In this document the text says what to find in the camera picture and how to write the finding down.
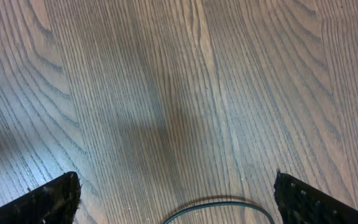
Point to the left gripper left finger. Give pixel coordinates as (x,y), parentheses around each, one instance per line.
(54,202)

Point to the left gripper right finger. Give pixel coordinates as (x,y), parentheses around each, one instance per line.
(300,203)

